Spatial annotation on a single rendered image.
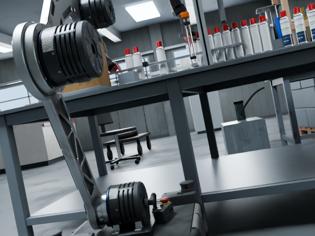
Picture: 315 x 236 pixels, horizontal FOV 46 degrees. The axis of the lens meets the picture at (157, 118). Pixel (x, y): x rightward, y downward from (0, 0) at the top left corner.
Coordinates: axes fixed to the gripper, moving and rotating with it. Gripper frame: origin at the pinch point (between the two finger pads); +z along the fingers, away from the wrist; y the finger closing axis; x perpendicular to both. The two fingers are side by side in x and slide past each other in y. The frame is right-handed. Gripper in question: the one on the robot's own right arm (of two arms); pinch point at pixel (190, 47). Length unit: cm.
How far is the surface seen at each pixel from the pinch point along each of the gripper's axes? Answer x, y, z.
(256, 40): 9.0, -38.5, 6.0
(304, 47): 53, -56, 20
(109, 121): -317, 180, 34
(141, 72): 7.8, 30.9, 10.1
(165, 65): 7.8, 15.8, 8.9
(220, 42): 8.7, -18.6, 2.6
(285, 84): -105, -63, 31
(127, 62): 8.3, 38.4, 1.8
